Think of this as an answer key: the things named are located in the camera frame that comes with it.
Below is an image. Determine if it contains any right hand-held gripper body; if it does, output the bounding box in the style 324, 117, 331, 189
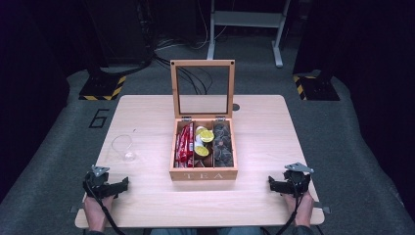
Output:
282, 162, 315, 199

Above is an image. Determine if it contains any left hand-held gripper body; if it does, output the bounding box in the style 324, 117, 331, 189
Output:
82, 164, 115, 200

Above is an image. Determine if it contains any person's left hand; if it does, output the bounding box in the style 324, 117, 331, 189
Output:
83, 193, 115, 220

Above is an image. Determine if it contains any person's right hand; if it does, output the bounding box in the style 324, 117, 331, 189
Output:
282, 190, 315, 219

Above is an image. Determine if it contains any clear glass cup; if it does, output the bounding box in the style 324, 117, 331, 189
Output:
111, 133, 137, 163

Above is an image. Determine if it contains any stack of dark tea bags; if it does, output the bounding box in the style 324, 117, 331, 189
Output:
212, 121, 235, 168

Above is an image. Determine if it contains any red stick packet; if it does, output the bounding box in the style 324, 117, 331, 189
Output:
174, 131, 182, 168
179, 123, 191, 165
187, 121, 196, 168

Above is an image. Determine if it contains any wooden tea box with lid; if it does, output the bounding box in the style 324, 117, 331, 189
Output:
168, 59, 239, 182

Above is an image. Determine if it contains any black yellow striped stand base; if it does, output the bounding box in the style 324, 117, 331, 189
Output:
292, 74, 341, 102
78, 74, 127, 102

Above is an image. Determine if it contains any black cabinet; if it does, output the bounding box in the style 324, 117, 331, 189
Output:
81, 0, 155, 67

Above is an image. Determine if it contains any white metal stand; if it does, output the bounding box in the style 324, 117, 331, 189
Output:
207, 0, 293, 69

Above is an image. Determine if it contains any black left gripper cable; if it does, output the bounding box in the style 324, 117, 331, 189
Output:
83, 172, 127, 235

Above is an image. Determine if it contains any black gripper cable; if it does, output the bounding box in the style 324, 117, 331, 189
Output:
273, 177, 302, 235
83, 172, 127, 235

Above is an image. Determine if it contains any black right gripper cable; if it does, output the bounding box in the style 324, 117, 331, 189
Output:
273, 177, 302, 235

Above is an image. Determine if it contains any bundle of floor cables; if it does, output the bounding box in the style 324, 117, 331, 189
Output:
152, 32, 229, 96

